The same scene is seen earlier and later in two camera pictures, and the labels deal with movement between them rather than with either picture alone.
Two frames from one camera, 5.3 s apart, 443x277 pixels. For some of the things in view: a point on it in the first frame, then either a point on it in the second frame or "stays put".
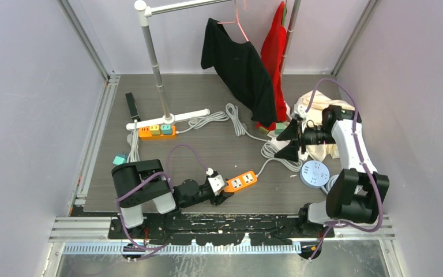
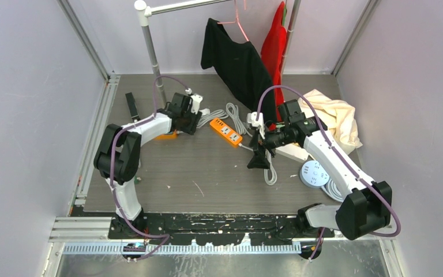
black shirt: x=240 y=66 stays put
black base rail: x=216 y=229 stays put
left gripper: x=219 y=197 → x=190 y=128
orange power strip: x=247 y=179 → x=225 y=131
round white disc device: x=314 y=174 stays put
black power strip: x=132 y=107 stays put
